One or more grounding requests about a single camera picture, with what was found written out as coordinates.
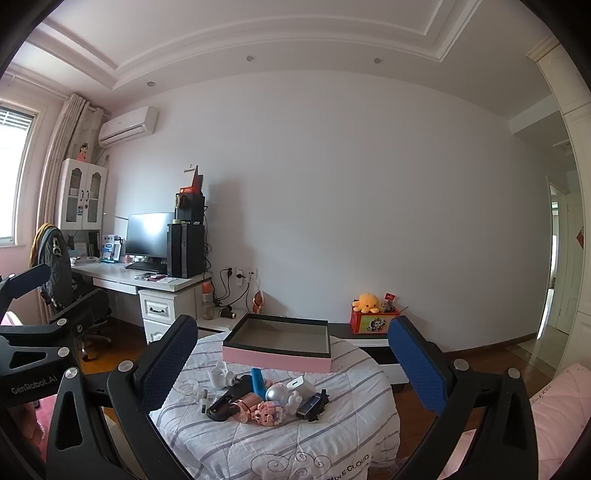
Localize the striped quilted table cloth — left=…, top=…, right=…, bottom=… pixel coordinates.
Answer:
left=148, top=332, right=402, bottom=480

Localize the beige curtain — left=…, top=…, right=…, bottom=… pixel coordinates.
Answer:
left=37, top=93, right=109, bottom=324

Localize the white wardrobe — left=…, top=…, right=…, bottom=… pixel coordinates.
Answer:
left=526, top=37, right=591, bottom=374

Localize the orange plush octopus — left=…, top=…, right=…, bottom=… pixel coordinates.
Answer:
left=352, top=293, right=382, bottom=315

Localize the red printed toy box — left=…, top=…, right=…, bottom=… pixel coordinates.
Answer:
left=349, top=308, right=402, bottom=335

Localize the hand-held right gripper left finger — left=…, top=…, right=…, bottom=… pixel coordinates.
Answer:
left=46, top=315, right=199, bottom=480

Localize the window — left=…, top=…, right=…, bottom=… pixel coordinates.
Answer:
left=0, top=99, right=40, bottom=245

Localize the white charger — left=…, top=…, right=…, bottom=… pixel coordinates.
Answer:
left=285, top=376, right=317, bottom=398

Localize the black power cable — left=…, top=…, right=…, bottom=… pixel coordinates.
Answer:
left=211, top=272, right=234, bottom=308

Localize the pink floor mat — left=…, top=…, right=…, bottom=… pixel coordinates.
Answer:
left=0, top=397, right=51, bottom=464

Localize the pink storage box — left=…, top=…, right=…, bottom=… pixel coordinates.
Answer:
left=222, top=313, right=333, bottom=374

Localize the small black device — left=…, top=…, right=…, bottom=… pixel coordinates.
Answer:
left=297, top=389, right=329, bottom=422

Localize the dark jacket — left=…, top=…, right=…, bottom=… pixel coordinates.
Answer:
left=30, top=223, right=75, bottom=308

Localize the black computer monitor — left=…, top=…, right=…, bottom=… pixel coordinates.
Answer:
left=126, top=212, right=176, bottom=264

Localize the white desk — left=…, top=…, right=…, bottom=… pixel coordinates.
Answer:
left=69, top=256, right=213, bottom=296

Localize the white air conditioner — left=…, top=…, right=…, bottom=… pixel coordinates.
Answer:
left=97, top=106, right=159, bottom=148

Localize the pink block toy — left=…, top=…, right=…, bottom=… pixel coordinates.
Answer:
left=252, top=401, right=284, bottom=428

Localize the black computer tower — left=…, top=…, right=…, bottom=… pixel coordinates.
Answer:
left=166, top=220, right=207, bottom=279

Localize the black office chair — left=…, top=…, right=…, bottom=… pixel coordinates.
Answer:
left=30, top=223, right=113, bottom=363

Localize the white glass-door cabinet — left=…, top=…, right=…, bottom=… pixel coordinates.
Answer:
left=59, top=158, right=109, bottom=232

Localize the red triangular box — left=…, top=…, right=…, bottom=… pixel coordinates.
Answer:
left=180, top=165, right=204, bottom=195

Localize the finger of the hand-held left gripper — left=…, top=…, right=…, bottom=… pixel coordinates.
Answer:
left=0, top=296, right=110, bottom=360
left=0, top=263, right=52, bottom=319

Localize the black speaker box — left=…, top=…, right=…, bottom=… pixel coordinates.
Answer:
left=174, top=191, right=206, bottom=223

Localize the low black-white cabinet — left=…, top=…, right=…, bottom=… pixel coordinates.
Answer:
left=196, top=314, right=409, bottom=393

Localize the blue packaging box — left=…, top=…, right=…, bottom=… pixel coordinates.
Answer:
left=102, top=234, right=122, bottom=264

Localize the round pink compact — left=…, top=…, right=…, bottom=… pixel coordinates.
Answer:
left=231, top=392, right=259, bottom=423

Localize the pink bedding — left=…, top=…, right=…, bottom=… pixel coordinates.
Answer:
left=526, top=362, right=591, bottom=480

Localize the white door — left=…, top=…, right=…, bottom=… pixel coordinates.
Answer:
left=547, top=182, right=579, bottom=334

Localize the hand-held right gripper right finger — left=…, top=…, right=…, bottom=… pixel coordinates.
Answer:
left=387, top=316, right=540, bottom=480

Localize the white cup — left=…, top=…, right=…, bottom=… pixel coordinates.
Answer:
left=209, top=362, right=238, bottom=390

